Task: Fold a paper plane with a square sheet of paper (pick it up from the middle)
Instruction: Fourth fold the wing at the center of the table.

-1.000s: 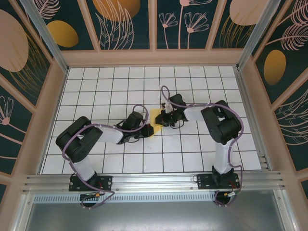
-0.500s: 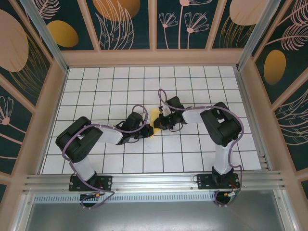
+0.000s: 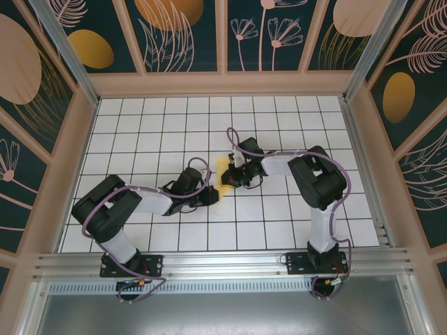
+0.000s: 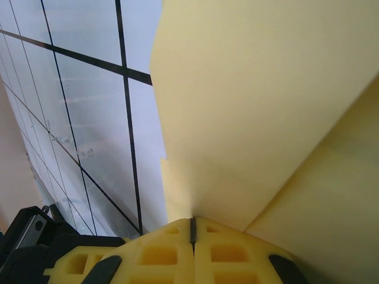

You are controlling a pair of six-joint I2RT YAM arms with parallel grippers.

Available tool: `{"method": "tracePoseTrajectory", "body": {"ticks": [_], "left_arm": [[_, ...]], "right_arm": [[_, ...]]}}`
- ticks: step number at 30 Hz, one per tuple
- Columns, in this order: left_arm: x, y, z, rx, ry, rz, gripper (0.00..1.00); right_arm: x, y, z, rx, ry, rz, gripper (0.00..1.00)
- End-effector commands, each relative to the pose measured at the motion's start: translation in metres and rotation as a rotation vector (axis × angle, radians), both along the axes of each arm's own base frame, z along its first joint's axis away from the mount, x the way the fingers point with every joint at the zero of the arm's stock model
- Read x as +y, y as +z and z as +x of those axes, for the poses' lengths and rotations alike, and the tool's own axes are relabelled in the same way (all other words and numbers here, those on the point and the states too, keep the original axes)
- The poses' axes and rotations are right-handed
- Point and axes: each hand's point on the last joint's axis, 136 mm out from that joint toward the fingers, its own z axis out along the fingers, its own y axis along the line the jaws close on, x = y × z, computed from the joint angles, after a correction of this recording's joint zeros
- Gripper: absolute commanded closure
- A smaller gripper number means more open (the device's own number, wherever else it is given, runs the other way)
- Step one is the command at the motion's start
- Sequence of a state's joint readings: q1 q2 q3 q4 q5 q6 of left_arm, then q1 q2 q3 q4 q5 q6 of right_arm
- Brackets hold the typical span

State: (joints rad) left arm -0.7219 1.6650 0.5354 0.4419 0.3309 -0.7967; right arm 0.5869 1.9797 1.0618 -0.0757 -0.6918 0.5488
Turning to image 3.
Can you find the black base plate right arm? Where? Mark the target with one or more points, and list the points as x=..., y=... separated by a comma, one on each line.
x=297, y=263

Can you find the grey sheet metal shelf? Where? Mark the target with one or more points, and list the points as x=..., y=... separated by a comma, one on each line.
x=223, y=314

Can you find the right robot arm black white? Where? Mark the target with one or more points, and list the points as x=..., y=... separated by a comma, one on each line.
x=321, y=181

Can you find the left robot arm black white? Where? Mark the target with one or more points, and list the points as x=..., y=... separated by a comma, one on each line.
x=101, y=209

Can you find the aluminium frame post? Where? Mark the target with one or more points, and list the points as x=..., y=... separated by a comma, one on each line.
x=70, y=59
x=372, y=52

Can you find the black base plate left arm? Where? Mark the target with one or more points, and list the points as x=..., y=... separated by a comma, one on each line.
x=153, y=265

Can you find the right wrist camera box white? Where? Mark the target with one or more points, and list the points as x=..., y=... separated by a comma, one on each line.
x=239, y=158

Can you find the aluminium mounting rail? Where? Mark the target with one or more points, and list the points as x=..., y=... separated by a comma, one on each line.
x=223, y=260

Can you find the yellow cloth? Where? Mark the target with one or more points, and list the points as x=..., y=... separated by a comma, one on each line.
x=223, y=192

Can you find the aluminium side rail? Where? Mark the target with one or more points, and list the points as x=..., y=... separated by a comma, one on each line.
x=356, y=139

